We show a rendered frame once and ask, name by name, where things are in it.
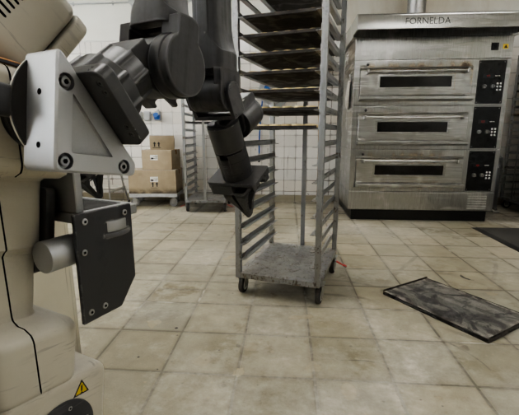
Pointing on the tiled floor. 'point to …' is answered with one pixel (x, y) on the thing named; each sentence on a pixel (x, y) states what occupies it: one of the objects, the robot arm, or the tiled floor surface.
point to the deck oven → (425, 113)
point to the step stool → (114, 188)
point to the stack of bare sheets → (459, 309)
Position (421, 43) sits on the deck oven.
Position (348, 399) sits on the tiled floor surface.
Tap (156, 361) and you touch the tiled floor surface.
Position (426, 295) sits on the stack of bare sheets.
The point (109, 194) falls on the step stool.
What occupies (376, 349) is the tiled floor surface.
